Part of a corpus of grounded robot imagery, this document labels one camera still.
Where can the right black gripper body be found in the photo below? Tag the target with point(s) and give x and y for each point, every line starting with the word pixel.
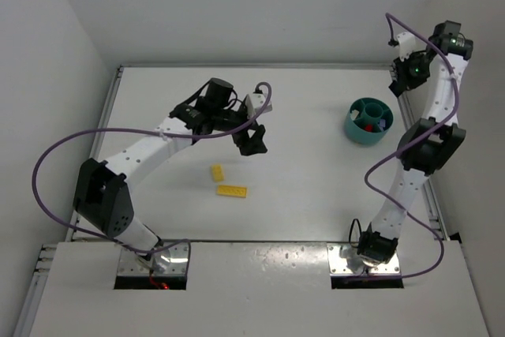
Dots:
pixel 402 77

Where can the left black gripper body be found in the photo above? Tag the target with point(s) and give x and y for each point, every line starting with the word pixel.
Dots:
pixel 245 136

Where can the yellow lego slope brick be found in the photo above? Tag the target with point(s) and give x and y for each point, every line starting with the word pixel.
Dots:
pixel 217 173

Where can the yellow long lego plate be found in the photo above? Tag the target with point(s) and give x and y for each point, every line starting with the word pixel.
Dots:
pixel 232 191

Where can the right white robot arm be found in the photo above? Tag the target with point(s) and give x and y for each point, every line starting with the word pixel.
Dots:
pixel 429 143

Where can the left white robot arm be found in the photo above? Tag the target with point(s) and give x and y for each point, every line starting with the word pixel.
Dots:
pixel 103 195

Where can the teal round divided container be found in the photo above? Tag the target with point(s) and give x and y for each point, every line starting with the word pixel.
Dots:
pixel 367 121

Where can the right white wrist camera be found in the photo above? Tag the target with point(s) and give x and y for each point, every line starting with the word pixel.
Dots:
pixel 406 45

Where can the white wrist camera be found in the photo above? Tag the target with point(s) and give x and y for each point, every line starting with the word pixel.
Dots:
pixel 255 103
pixel 406 45

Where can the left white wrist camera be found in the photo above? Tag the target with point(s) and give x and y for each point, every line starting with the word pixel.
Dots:
pixel 255 103

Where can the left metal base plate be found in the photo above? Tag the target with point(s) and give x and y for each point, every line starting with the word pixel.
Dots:
pixel 171 262

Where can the metal base plate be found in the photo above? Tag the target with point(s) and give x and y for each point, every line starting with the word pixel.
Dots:
pixel 171 262
pixel 343 261

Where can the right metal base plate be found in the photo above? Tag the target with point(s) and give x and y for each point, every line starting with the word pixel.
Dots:
pixel 343 261

